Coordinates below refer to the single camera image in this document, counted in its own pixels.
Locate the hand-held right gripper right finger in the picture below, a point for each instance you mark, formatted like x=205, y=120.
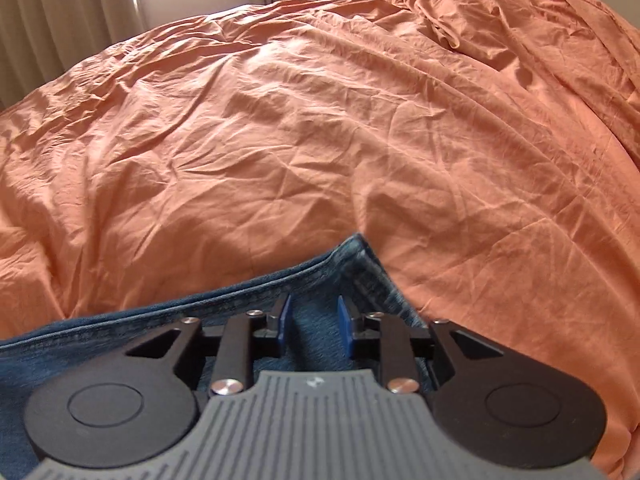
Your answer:
x=346, y=330

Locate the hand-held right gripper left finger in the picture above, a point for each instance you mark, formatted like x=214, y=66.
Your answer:
x=284, y=325

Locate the blue denim pants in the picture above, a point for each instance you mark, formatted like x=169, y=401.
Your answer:
x=150, y=320

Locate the wide beige curtain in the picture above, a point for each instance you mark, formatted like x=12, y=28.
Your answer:
x=60, y=20

